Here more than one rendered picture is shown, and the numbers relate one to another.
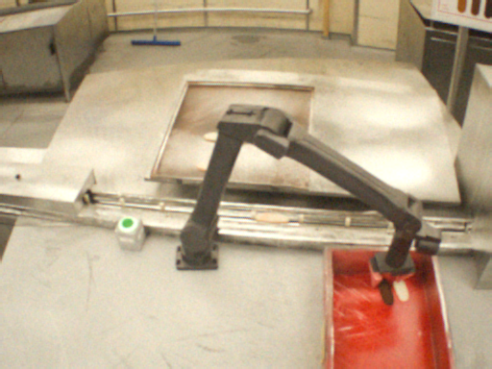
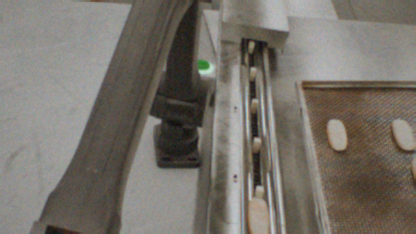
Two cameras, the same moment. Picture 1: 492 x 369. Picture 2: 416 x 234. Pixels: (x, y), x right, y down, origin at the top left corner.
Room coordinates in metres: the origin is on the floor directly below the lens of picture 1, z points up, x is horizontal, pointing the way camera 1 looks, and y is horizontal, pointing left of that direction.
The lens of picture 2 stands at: (0.76, -0.65, 1.49)
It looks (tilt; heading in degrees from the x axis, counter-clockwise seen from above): 36 degrees down; 77
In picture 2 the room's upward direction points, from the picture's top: 10 degrees clockwise
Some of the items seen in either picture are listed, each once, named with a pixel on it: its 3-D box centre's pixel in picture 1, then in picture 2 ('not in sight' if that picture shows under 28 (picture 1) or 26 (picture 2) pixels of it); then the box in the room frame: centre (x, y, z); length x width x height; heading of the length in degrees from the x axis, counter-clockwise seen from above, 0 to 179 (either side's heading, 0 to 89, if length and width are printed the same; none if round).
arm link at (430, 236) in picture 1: (421, 231); not in sight; (0.72, -0.41, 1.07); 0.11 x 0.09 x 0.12; 72
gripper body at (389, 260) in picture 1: (396, 255); not in sight; (0.73, -0.37, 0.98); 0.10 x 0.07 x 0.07; 95
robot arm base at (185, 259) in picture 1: (195, 249); (177, 133); (0.89, 0.14, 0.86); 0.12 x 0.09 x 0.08; 91
